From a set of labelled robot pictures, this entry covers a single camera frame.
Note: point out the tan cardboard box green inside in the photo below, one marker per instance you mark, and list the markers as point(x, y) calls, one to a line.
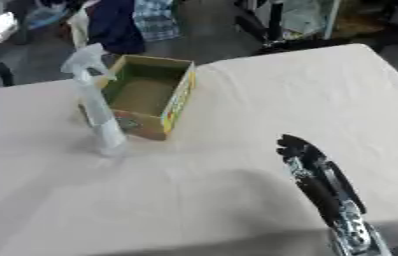
point(150, 95)

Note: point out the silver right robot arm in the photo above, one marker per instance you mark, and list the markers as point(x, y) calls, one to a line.
point(354, 236)

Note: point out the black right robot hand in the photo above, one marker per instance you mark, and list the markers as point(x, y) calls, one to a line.
point(316, 176)

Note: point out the person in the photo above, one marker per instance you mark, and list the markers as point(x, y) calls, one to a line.
point(124, 23)

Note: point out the white spray bottle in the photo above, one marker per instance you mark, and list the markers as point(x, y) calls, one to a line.
point(100, 116)

